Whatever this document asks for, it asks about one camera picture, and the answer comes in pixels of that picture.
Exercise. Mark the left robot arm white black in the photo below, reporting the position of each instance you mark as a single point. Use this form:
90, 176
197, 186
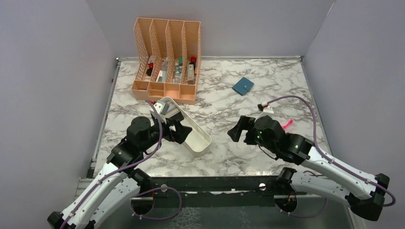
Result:
120, 178

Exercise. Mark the peach plastic file organizer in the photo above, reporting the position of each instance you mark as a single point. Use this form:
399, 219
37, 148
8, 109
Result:
169, 59

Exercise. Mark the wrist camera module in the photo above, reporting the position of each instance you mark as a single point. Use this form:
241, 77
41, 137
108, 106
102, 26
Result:
265, 108
161, 108

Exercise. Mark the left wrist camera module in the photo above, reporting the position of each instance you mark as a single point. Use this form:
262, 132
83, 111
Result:
161, 108

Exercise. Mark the white oblong plastic tray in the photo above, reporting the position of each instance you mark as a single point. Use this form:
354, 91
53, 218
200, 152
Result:
198, 141

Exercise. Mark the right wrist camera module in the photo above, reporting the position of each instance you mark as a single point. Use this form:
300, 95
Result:
265, 108

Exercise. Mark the teal card holder wallet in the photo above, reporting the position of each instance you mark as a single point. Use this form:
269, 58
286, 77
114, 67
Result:
243, 86

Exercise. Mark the grey box in organizer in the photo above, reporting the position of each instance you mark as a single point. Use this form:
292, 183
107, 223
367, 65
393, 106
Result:
161, 78

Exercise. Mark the black mounting rail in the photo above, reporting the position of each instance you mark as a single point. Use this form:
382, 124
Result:
207, 192

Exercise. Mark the red capped stick in organizer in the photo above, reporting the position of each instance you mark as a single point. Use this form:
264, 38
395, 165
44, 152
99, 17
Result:
191, 70

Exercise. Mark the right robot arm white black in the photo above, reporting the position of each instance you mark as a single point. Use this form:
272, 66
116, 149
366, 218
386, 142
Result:
363, 193

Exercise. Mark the pink small object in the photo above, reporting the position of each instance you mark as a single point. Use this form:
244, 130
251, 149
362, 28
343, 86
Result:
288, 124

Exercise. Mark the teal capped tubes in organizer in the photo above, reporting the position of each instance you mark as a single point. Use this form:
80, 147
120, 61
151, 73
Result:
178, 68

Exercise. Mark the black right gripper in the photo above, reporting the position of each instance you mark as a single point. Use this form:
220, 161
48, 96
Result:
245, 122

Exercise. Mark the red black item in organizer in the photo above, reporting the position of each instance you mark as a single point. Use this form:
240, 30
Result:
150, 69

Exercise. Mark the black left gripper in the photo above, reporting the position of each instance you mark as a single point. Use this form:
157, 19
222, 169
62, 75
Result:
182, 131

